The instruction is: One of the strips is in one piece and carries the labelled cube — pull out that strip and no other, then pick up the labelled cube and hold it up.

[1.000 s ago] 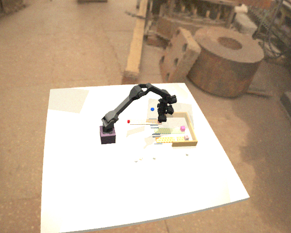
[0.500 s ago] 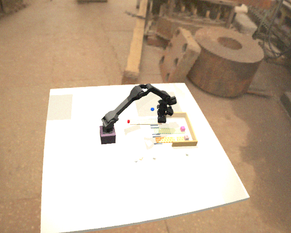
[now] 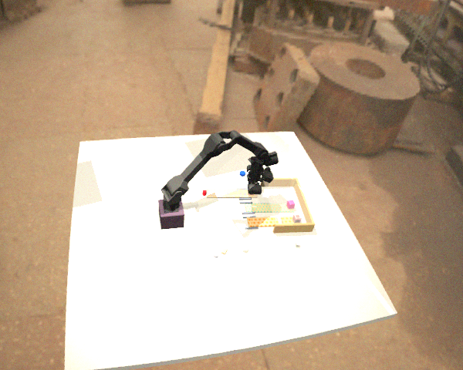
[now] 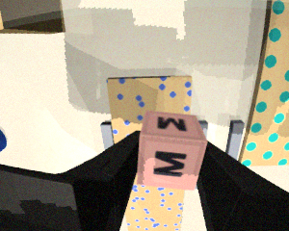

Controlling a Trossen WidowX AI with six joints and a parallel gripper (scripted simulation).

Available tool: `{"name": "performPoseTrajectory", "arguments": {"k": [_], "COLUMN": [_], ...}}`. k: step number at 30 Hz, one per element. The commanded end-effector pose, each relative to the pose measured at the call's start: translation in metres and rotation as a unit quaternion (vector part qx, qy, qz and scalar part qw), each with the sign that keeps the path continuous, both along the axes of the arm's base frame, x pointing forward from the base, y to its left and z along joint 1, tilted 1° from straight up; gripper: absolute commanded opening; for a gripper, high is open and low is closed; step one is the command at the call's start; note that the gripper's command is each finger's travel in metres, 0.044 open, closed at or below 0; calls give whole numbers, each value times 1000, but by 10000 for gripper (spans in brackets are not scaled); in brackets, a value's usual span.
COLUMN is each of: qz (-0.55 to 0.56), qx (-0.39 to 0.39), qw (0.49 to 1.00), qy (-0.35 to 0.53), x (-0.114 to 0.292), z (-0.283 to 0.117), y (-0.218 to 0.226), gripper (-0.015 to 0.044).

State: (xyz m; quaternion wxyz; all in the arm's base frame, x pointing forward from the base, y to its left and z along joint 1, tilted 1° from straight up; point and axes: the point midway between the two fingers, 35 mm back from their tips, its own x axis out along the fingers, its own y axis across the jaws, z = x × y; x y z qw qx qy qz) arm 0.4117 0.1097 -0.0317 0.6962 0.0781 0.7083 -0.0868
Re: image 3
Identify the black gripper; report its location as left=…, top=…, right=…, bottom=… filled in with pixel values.
left=247, top=164, right=262, bottom=195

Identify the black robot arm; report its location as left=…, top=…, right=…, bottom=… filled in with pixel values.
left=161, top=130, right=279, bottom=214

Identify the tan strip with orange dots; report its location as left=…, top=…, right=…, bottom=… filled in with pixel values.
left=247, top=217, right=275, bottom=227

